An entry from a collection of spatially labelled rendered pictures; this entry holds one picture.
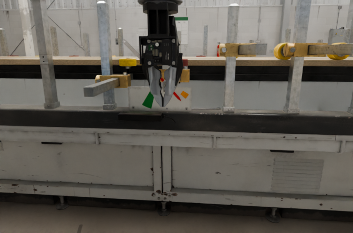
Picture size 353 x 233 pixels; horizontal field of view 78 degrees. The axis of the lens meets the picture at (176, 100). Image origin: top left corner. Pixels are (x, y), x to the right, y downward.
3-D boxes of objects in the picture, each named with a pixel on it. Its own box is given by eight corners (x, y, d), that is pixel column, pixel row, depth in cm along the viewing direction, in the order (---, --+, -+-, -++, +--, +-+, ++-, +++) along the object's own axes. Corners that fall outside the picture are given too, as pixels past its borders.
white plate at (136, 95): (191, 112, 89) (191, 87, 87) (128, 110, 91) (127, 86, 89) (191, 111, 89) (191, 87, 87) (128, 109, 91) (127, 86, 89)
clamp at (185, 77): (189, 82, 86) (189, 69, 85) (155, 82, 87) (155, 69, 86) (189, 80, 92) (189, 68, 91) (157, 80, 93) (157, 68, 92)
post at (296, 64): (296, 124, 87) (312, -6, 77) (287, 124, 88) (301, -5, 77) (292, 122, 91) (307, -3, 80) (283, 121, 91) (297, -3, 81)
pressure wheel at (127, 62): (140, 81, 107) (139, 57, 105) (125, 83, 102) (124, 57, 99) (131, 80, 113) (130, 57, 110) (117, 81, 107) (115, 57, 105)
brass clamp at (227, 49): (256, 56, 82) (257, 42, 81) (219, 56, 83) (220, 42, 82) (252, 56, 88) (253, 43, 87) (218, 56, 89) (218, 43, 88)
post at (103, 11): (113, 121, 93) (105, 0, 83) (105, 120, 94) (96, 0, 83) (115, 118, 97) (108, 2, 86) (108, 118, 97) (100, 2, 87)
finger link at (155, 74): (145, 112, 46) (143, 67, 43) (150, 105, 51) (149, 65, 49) (160, 112, 45) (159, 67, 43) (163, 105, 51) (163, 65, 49)
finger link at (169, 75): (160, 112, 45) (159, 67, 43) (163, 105, 51) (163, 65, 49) (175, 112, 45) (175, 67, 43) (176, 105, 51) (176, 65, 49)
